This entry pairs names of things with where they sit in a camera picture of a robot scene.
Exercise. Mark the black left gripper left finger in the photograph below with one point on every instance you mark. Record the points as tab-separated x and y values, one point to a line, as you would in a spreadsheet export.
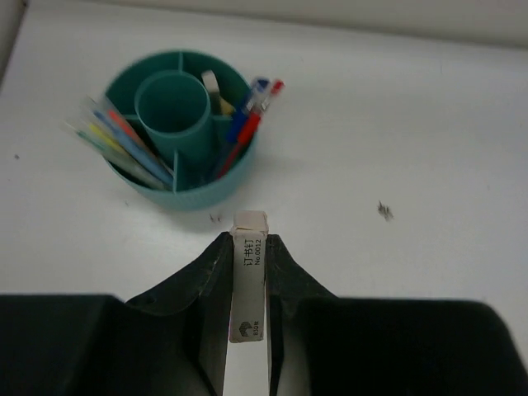
169	340

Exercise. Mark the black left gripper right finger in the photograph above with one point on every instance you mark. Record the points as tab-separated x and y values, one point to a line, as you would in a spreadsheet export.
323	344

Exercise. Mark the eraser block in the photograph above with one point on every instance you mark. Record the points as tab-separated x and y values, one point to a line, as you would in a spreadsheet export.
249	233

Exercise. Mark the yellow pen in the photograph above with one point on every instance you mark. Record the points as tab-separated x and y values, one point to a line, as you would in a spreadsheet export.
101	142

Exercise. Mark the light blue pen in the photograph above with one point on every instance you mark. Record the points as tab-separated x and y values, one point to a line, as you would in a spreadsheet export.
161	173

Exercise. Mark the orange pencil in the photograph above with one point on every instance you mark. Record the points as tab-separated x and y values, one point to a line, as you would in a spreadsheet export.
123	124

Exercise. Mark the red gel pen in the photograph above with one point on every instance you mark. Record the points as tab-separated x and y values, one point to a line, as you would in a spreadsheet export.
250	127

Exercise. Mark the grey-blue pen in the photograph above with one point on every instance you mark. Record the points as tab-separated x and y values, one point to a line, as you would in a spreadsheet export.
89	104

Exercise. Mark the small tan eraser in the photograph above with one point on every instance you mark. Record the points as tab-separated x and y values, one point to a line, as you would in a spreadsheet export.
226	109

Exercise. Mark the long white eraser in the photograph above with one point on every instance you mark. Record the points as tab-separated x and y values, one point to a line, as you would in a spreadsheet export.
212	87

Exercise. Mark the dark blue gel pen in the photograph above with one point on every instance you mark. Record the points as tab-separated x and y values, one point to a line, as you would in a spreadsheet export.
240	116

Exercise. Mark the teal round divided container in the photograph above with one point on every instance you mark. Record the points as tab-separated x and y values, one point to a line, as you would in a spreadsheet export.
163	98

